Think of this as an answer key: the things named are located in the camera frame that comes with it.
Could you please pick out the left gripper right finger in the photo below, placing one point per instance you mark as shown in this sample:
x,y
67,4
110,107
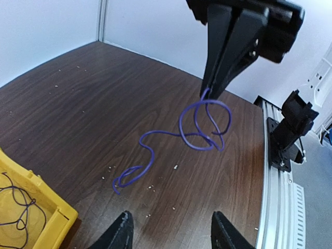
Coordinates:
x,y
225,235

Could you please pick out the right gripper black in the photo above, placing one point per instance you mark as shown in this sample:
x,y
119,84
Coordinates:
x,y
233,28

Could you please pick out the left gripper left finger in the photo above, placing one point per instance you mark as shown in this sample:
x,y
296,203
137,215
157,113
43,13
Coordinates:
x,y
119,235

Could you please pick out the yellow bin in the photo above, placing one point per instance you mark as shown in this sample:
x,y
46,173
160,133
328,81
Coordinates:
x,y
32,214

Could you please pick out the front aluminium rail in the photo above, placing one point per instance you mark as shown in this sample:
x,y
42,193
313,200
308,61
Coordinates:
x,y
283,214

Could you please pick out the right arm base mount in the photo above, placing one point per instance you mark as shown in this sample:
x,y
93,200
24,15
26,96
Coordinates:
x,y
298,120

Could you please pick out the right aluminium frame post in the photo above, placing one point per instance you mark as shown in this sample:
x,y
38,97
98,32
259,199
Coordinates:
x,y
102,12

